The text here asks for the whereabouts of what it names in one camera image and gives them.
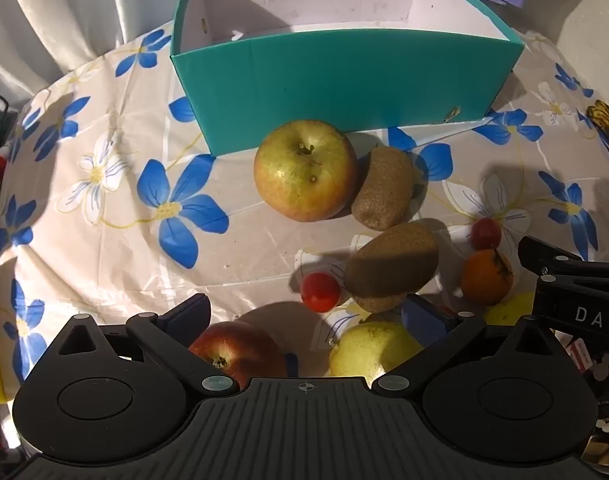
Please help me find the floral tablecloth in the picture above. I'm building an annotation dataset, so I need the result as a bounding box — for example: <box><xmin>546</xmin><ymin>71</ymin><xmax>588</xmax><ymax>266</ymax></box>
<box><xmin>0</xmin><ymin>25</ymin><xmax>609</xmax><ymax>396</ymax></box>

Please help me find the orange tangerine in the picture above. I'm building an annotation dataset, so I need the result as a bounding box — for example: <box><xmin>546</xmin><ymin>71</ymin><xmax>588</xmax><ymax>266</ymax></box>
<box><xmin>459</xmin><ymin>249</ymin><xmax>513</xmax><ymax>307</ymax></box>

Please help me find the yellow pear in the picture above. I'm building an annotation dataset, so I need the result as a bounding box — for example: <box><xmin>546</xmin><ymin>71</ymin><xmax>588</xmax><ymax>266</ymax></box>
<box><xmin>483</xmin><ymin>292</ymin><xmax>534</xmax><ymax>326</ymax></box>
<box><xmin>328</xmin><ymin>321</ymin><xmax>423</xmax><ymax>387</ymax></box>

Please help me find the cherry tomato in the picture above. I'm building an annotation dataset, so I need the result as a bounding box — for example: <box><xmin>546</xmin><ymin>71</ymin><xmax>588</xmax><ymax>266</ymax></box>
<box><xmin>300</xmin><ymin>272</ymin><xmax>341</xmax><ymax>313</ymax></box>
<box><xmin>470</xmin><ymin>218</ymin><xmax>502</xmax><ymax>250</ymax></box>

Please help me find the large green-red apple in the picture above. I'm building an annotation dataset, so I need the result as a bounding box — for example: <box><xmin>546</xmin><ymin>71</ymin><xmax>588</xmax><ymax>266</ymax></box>
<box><xmin>254</xmin><ymin>119</ymin><xmax>357</xmax><ymax>222</ymax></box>

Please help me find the white curtain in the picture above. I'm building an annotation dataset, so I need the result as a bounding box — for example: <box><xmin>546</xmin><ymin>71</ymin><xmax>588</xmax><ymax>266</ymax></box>
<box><xmin>0</xmin><ymin>0</ymin><xmax>178</xmax><ymax>104</ymax></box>

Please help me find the red apple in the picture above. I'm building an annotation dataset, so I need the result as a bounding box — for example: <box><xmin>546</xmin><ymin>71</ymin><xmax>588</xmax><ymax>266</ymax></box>
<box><xmin>188</xmin><ymin>321</ymin><xmax>287</xmax><ymax>389</ymax></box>

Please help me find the brown kiwi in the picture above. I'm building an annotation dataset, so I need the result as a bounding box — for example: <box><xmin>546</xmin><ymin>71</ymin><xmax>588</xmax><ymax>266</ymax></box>
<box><xmin>343</xmin><ymin>221</ymin><xmax>439</xmax><ymax>313</ymax></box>
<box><xmin>351</xmin><ymin>146</ymin><xmax>414</xmax><ymax>231</ymax></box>

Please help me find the teal cardboard box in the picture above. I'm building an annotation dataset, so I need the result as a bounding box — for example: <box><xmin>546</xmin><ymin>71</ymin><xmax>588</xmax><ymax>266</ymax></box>
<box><xmin>171</xmin><ymin>0</ymin><xmax>523</xmax><ymax>155</ymax></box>

